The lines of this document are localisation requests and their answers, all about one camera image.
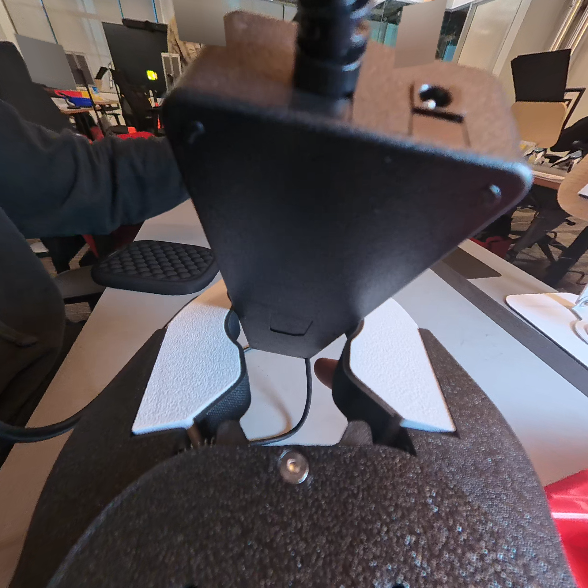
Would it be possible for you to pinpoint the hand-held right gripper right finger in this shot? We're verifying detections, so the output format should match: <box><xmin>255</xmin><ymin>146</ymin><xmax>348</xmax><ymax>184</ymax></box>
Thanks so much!
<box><xmin>331</xmin><ymin>298</ymin><xmax>456</xmax><ymax>456</ymax></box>

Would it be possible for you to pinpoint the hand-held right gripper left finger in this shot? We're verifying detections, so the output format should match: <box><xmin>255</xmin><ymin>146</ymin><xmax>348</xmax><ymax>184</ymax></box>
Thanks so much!
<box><xmin>131</xmin><ymin>285</ymin><xmax>252</xmax><ymax>450</ymax></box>

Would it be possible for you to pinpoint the black red usb cable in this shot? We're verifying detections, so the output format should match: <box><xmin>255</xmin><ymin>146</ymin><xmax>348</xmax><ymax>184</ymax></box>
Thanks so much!
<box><xmin>243</xmin><ymin>347</ymin><xmax>314</xmax><ymax>447</ymax></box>

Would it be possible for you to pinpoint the red plastic bin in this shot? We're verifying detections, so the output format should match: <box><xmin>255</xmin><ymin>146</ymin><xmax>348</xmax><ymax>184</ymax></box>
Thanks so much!
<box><xmin>544</xmin><ymin>470</ymin><xmax>588</xmax><ymax>588</ymax></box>

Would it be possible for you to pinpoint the person's left forearm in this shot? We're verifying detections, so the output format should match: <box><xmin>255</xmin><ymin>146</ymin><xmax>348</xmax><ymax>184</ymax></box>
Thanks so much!
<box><xmin>0</xmin><ymin>99</ymin><xmax>192</xmax><ymax>240</ymax></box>

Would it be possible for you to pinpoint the person's right hand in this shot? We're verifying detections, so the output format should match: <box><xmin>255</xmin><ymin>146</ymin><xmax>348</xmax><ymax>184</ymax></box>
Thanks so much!
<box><xmin>314</xmin><ymin>358</ymin><xmax>341</xmax><ymax>391</ymax></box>

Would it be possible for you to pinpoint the black wrist rest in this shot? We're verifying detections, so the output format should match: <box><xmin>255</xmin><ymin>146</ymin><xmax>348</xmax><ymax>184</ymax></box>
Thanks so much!
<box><xmin>91</xmin><ymin>240</ymin><xmax>219</xmax><ymax>296</ymax></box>

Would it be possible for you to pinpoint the red bag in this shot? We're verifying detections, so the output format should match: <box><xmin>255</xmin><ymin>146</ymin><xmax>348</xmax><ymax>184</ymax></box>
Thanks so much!
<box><xmin>472</xmin><ymin>235</ymin><xmax>511</xmax><ymax>259</ymax></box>

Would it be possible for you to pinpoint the white board stand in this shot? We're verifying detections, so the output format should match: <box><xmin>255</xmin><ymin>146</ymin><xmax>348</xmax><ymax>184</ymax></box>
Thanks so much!
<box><xmin>505</xmin><ymin>284</ymin><xmax>588</xmax><ymax>369</ymax></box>

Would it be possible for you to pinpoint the person's dark clothing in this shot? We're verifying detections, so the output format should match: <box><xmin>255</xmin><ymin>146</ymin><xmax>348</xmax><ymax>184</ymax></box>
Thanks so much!
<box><xmin>0</xmin><ymin>207</ymin><xmax>66</xmax><ymax>430</ymax></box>

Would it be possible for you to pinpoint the red chair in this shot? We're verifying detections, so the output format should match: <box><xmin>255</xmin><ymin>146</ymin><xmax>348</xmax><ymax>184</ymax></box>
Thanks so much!
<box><xmin>82</xmin><ymin>126</ymin><xmax>161</xmax><ymax>258</ymax></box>

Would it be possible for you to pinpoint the wooden black chair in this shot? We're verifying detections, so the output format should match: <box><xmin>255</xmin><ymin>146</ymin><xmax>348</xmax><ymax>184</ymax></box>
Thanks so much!
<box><xmin>510</xmin><ymin>48</ymin><xmax>573</xmax><ymax>149</ymax></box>

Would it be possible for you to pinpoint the black office chair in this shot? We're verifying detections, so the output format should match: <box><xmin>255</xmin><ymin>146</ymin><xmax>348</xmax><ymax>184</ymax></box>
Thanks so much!
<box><xmin>0</xmin><ymin>40</ymin><xmax>72</xmax><ymax>135</ymax></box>

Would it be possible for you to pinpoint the black monitor screen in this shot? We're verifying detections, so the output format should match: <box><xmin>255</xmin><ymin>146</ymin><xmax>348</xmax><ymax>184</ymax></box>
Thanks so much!
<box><xmin>102</xmin><ymin>19</ymin><xmax>169</xmax><ymax>98</ymax></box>

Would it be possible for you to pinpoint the grey light panel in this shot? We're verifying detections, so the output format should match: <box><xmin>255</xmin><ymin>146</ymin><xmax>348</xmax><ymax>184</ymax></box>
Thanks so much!
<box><xmin>15</xmin><ymin>34</ymin><xmax>77</xmax><ymax>91</ymax></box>

